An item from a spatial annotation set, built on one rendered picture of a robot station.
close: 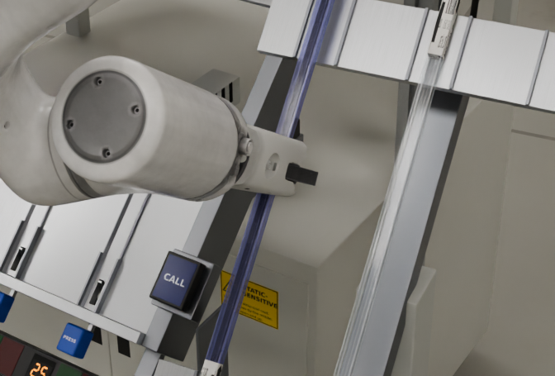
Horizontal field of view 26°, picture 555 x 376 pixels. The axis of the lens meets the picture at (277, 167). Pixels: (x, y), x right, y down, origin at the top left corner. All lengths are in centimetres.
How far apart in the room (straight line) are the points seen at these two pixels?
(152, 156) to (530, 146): 225
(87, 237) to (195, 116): 50
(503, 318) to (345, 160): 82
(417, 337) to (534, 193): 168
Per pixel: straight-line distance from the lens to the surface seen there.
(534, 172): 288
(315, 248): 152
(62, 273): 130
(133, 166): 77
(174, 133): 79
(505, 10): 192
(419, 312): 112
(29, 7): 74
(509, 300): 247
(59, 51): 202
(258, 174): 92
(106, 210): 130
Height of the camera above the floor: 152
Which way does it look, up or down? 32 degrees down
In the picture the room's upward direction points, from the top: straight up
